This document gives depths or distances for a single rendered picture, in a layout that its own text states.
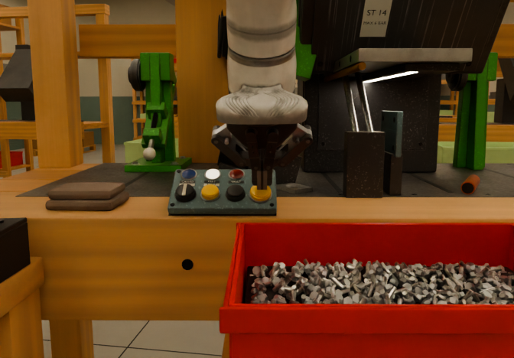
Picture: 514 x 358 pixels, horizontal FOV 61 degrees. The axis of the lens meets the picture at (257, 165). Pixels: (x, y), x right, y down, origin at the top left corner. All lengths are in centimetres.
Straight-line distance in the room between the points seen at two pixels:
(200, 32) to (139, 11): 1087
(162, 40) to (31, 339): 88
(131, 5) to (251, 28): 1177
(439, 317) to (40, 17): 120
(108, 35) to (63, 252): 81
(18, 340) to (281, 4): 50
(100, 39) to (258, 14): 97
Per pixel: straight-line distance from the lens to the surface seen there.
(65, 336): 147
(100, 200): 67
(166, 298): 65
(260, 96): 44
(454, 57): 69
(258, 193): 60
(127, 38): 134
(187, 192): 61
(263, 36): 43
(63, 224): 66
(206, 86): 119
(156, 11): 1190
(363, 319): 31
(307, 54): 83
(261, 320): 31
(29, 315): 67
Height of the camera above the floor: 105
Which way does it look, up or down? 8 degrees down
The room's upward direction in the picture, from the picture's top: straight up
